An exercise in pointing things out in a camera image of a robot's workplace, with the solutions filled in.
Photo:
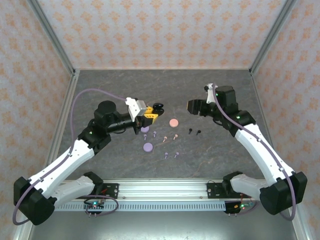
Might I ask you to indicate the aluminium table side rail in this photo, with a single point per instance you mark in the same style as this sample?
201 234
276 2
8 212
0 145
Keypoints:
255 82
73 82

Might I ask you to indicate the circuit board with lights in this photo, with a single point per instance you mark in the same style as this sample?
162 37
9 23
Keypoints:
237 207
94 205

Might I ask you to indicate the black earbud charging case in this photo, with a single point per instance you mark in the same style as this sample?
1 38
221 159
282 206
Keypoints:
158 106

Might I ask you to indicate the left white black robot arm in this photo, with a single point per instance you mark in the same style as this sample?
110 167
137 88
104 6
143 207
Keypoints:
62 162

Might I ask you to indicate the aluminium frame corner post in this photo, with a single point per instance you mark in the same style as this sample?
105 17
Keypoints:
272 35
52 35

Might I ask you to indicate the purple earbud charging case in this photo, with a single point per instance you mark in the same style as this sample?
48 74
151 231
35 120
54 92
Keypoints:
145 129
147 147

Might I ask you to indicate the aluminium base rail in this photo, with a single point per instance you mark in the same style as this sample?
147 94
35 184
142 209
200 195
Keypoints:
162 190

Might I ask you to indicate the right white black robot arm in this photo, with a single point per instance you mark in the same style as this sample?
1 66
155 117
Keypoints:
262 150

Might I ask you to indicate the pink earbud charging case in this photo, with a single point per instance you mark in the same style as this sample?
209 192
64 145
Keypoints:
173 123

